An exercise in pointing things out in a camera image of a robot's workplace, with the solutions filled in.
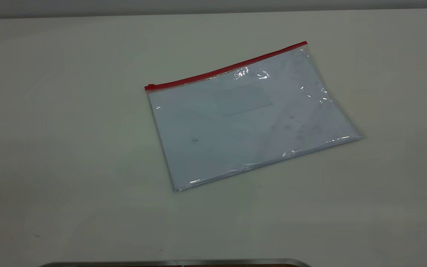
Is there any clear zipper bag red strip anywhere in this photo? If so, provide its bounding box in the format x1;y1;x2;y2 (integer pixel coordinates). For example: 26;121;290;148
144;41;365;192

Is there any silver metal frame edge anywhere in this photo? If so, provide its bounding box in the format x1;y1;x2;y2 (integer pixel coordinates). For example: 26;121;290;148
37;258;312;267

